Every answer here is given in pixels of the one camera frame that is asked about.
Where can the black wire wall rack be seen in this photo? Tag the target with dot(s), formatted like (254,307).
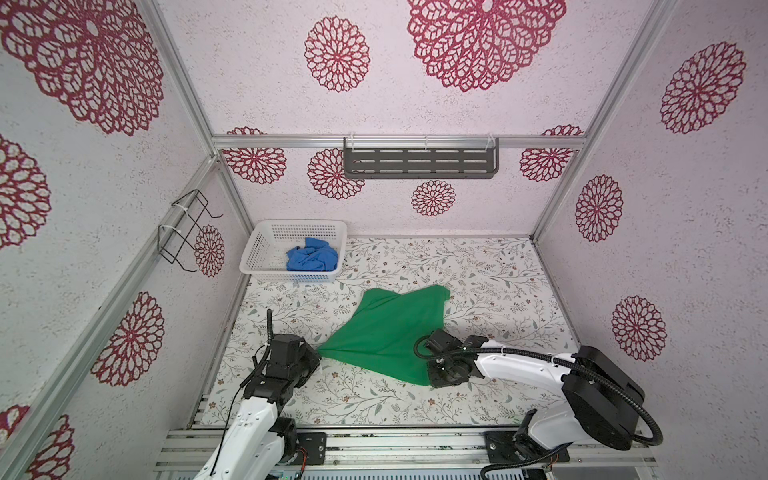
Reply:
(192,242)

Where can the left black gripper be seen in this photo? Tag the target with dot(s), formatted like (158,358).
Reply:
(313,358)

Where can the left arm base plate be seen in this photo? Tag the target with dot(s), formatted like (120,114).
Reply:
(304,448)

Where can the grey metal wall shelf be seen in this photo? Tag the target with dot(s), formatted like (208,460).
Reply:
(425,163)

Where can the green tank top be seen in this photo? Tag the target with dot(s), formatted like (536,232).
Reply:
(382,332)

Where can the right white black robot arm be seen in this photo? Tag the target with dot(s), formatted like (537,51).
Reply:
(596,399)

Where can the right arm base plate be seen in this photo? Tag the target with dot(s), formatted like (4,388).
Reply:
(511,447)

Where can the blue tank top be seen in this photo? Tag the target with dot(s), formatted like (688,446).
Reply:
(315,256)

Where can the white plastic basket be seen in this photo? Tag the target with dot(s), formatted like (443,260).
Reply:
(265,255)

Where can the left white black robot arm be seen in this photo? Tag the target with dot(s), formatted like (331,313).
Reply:
(260,437)

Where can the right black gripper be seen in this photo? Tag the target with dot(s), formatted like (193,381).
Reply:
(433,381)

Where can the aluminium front rail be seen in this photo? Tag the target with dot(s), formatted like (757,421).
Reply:
(355,448)

